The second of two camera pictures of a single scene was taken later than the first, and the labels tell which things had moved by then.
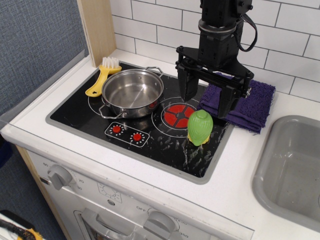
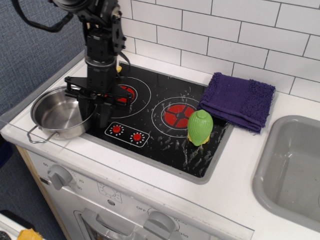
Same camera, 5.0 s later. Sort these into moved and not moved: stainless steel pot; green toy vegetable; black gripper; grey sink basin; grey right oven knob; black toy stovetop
Moved: stainless steel pot; black gripper
Not moved: black toy stovetop; grey right oven knob; green toy vegetable; grey sink basin
